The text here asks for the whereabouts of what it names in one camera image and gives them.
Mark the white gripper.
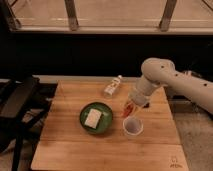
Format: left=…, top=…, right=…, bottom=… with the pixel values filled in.
left=129, top=89, right=151, bottom=115

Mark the red pepper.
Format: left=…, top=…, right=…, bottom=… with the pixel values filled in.
left=122, top=103, right=134, bottom=117

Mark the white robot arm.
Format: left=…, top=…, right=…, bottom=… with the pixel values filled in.
left=129, top=58, right=213, bottom=115

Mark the clear plastic bottle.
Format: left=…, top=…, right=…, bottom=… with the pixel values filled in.
left=103, top=75, right=122, bottom=97

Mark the green bowl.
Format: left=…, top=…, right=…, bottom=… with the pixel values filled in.
left=79, top=102, right=113, bottom=134

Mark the white sponge block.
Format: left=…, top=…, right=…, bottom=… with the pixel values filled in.
left=84, top=109, right=102, bottom=128

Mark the black chair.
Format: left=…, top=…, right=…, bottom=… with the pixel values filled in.
left=0, top=76, right=57, bottom=171

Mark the metal window frame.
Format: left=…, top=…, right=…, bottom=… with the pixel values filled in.
left=0, top=0, right=213, bottom=35

